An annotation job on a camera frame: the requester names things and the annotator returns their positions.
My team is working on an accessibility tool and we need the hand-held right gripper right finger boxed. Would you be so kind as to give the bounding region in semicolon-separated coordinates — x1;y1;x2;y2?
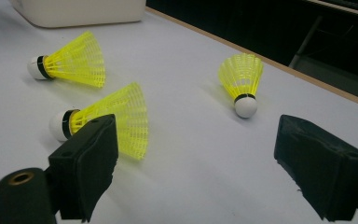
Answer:
273;114;358;222

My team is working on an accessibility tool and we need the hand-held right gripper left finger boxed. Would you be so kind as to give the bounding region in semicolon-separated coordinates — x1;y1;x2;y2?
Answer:
48;114;119;223

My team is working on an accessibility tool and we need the yellow plastic shuttlecock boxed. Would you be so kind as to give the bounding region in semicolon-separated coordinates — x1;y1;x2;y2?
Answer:
48;81;149;161
217;53;265;119
27;30;106;89

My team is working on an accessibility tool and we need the white plastic storage bin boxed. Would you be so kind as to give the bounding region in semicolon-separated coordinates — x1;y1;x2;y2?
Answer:
10;0;147;29

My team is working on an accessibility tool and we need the grey metal table frame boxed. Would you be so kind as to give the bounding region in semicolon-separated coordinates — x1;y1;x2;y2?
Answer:
288;13;358;105

